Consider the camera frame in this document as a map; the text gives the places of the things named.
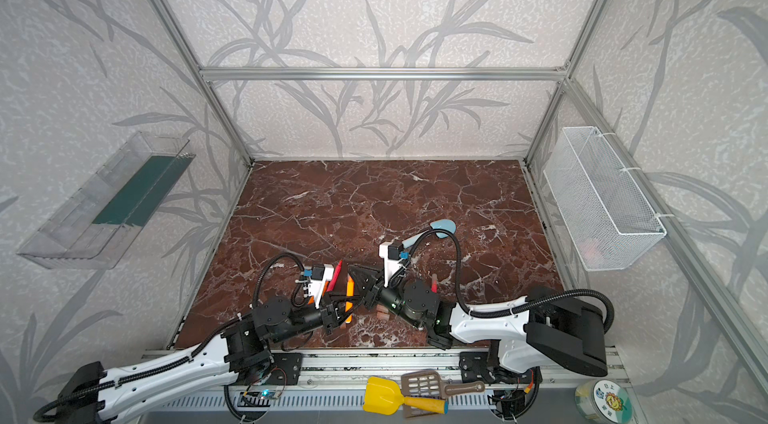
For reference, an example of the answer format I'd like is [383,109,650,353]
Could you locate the magenta marker pen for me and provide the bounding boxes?
[326,260,343,292]

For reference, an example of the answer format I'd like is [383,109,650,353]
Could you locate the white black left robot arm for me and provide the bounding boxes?
[35,296,351,423]

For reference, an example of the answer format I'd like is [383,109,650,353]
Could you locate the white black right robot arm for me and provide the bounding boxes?
[348,265,615,377]

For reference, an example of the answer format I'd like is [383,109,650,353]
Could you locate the brown toy spatula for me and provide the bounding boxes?
[400,370,486,400]

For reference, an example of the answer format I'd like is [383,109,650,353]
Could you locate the light blue toy shovel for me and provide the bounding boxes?
[403,219,457,249]

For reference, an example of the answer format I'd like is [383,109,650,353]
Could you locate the yellow toy shovel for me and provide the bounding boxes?
[362,376,448,415]

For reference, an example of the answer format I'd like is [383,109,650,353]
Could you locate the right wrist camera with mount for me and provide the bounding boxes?
[378,240,408,288]

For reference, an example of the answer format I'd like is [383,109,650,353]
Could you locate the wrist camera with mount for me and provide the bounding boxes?
[299,264,335,308]
[378,240,408,288]

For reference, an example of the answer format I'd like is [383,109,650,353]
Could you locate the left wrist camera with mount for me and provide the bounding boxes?
[299,264,335,308]

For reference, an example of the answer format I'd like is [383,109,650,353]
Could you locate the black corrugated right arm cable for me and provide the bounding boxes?
[401,228,616,335]

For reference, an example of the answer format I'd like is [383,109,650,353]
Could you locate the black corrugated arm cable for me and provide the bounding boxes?
[32,251,307,423]
[401,228,616,335]

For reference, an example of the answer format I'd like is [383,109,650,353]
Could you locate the green circuit board with wires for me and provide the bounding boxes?
[237,387,284,408]

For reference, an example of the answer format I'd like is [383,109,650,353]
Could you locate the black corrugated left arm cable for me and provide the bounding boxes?
[32,251,307,423]

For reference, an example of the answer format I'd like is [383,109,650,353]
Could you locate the white wire mesh basket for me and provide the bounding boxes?
[544,126,667,271]

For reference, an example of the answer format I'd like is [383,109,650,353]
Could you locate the clear plastic wall tray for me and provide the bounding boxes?
[17,131,196,270]

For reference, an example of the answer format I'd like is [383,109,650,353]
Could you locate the aluminium cage frame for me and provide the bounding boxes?
[147,0,767,393]

